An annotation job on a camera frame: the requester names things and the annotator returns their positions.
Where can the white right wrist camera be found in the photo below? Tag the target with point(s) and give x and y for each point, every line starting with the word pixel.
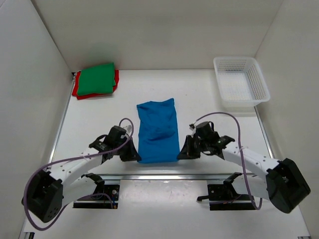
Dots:
pixel 192 127

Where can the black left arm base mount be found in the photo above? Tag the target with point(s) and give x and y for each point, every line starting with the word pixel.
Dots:
pixel 104 196

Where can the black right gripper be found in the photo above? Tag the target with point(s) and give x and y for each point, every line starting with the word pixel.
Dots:
pixel 187 152

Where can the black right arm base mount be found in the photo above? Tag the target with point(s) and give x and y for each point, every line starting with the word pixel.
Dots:
pixel 222 196

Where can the folded red t shirt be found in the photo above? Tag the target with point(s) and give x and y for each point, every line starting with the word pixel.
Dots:
pixel 92 95

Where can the folded green t shirt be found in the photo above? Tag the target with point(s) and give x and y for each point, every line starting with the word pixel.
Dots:
pixel 98 79

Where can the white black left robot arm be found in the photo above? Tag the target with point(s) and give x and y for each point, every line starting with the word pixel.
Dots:
pixel 61 182

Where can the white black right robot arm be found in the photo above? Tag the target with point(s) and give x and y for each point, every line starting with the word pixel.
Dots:
pixel 278 181

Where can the white perforated plastic basket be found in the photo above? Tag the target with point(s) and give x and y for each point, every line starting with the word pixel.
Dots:
pixel 240 81

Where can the aluminium table rail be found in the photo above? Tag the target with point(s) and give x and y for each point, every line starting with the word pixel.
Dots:
pixel 164 177

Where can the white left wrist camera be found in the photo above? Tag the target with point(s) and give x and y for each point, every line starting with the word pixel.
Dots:
pixel 128 128

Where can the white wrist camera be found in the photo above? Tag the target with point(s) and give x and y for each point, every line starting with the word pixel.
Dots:
pixel 128 128
pixel 192 127

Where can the blue t shirt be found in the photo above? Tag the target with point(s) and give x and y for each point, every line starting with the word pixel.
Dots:
pixel 158 132

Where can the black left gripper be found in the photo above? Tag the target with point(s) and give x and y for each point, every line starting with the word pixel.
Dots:
pixel 132 155

